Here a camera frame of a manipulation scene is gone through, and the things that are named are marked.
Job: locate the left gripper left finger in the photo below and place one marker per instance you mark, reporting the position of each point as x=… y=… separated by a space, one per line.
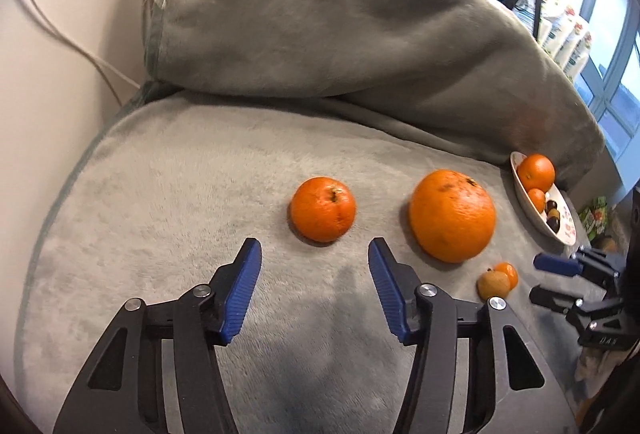
x=120 y=386

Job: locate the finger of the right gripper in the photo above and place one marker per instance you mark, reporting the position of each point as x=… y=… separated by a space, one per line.
x=567 y=267
x=557 y=301

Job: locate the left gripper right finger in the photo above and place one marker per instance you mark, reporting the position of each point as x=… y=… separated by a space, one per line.
x=511 y=388

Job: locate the tiny kumquat orange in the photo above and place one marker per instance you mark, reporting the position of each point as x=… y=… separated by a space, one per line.
x=510 y=271

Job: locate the smooth navel orange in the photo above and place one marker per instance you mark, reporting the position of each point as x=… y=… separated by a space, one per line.
x=536 y=171

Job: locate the large rough orange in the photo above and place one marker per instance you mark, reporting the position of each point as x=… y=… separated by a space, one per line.
x=452 y=217

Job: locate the medium mandarin orange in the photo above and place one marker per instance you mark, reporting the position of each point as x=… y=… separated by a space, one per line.
x=322 y=209

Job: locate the small tangerine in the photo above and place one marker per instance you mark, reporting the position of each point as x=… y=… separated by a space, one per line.
x=538 y=199

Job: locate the gloved right hand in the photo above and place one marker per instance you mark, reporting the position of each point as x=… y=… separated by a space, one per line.
x=595 y=365

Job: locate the floral white plate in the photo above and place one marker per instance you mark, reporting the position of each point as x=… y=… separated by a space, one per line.
x=567 y=234

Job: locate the green snack box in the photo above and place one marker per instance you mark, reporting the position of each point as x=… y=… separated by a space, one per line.
x=594 y=218

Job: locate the grey fleece blanket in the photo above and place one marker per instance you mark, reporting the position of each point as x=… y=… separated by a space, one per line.
x=246 y=100

